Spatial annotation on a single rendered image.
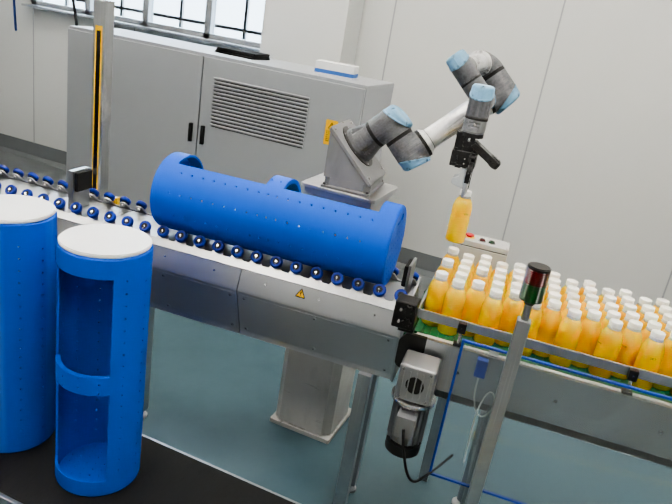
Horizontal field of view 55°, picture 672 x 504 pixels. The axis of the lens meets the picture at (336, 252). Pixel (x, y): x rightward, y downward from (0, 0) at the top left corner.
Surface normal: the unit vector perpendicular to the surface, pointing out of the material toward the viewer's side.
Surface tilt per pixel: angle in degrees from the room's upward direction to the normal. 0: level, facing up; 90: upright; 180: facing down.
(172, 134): 90
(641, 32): 90
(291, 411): 90
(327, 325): 109
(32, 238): 90
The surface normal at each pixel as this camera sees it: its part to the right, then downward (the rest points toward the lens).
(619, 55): -0.39, 0.26
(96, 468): 0.15, -0.93
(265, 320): -0.33, 0.58
